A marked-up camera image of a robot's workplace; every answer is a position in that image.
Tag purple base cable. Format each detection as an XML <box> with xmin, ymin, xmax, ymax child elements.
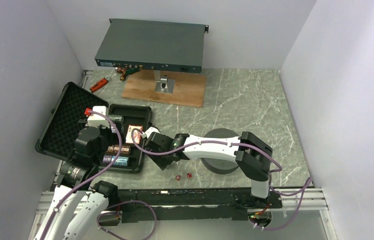
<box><xmin>96</xmin><ymin>200</ymin><xmax>158</xmax><ymax>240</ymax></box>
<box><xmin>249</xmin><ymin>177</ymin><xmax>313</xmax><ymax>232</ymax></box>

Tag copper green connectors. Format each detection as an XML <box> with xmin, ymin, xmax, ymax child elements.
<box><xmin>115</xmin><ymin>67</ymin><xmax>140</xmax><ymax>82</ymax></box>

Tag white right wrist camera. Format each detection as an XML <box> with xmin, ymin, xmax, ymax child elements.
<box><xmin>142</xmin><ymin>126</ymin><xmax>161</xmax><ymax>139</ymax></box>

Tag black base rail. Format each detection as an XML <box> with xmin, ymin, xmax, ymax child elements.
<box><xmin>91</xmin><ymin>180</ymin><xmax>283</xmax><ymax>223</ymax></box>

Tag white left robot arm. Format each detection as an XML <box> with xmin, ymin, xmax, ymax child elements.
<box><xmin>34</xmin><ymin>113</ymin><xmax>122</xmax><ymax>240</ymax></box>

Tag red Texas Holdem card box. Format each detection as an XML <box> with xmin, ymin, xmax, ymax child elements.
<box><xmin>125</xmin><ymin>124</ymin><xmax>143</xmax><ymax>145</ymax></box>

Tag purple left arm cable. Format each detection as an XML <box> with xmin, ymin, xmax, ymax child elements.
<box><xmin>37</xmin><ymin>110</ymin><xmax>124</xmax><ymax>240</ymax></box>

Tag wooden board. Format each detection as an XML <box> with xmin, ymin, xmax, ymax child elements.
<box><xmin>121</xmin><ymin>70</ymin><xmax>207</xmax><ymax>108</ymax></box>

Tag red handled tool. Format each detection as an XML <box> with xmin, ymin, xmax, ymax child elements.
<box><xmin>89</xmin><ymin>76</ymin><xmax>112</xmax><ymax>93</ymax></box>

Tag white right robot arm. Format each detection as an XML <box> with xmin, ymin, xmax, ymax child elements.
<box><xmin>141</xmin><ymin>131</ymin><xmax>273</xmax><ymax>208</ymax></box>

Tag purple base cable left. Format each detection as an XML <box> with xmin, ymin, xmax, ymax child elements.
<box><xmin>96</xmin><ymin>200</ymin><xmax>158</xmax><ymax>240</ymax></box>

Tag purple chip stack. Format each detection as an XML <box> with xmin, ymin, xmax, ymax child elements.
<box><xmin>102</xmin><ymin>155</ymin><xmax>113</xmax><ymax>165</ymax></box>

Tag black poker set case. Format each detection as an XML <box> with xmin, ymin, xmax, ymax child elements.
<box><xmin>35</xmin><ymin>82</ymin><xmax>152</xmax><ymax>173</ymax></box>

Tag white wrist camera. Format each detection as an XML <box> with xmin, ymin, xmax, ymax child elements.
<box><xmin>142</xmin><ymin>126</ymin><xmax>161</xmax><ymax>139</ymax></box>
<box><xmin>84</xmin><ymin>105</ymin><xmax>110</xmax><ymax>128</ymax></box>

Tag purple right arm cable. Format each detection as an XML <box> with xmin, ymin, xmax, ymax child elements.
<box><xmin>130</xmin><ymin>128</ymin><xmax>313</xmax><ymax>197</ymax></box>

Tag dark rack mount device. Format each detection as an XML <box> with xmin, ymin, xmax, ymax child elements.
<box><xmin>94</xmin><ymin>18</ymin><xmax>210</xmax><ymax>74</ymax></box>

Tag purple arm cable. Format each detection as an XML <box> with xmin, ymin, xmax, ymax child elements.
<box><xmin>130</xmin><ymin>128</ymin><xmax>313</xmax><ymax>197</ymax></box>
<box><xmin>37</xmin><ymin>110</ymin><xmax>124</xmax><ymax>240</ymax></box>

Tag metal stand bracket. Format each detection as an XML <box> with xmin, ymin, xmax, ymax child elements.
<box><xmin>153</xmin><ymin>70</ymin><xmax>175</xmax><ymax>94</ymax></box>

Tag light blue chip stack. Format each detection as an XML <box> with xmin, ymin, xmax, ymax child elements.
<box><xmin>111</xmin><ymin>156</ymin><xmax>130</xmax><ymax>167</ymax></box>

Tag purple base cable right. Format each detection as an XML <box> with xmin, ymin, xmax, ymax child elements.
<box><xmin>249</xmin><ymin>177</ymin><xmax>313</xmax><ymax>232</ymax></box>

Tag brown orange chip stack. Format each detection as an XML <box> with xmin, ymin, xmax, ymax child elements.
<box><xmin>105</xmin><ymin>145</ymin><xmax>131</xmax><ymax>155</ymax></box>

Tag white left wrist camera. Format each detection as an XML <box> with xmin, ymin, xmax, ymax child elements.
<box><xmin>84</xmin><ymin>105</ymin><xmax>110</xmax><ymax>128</ymax></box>

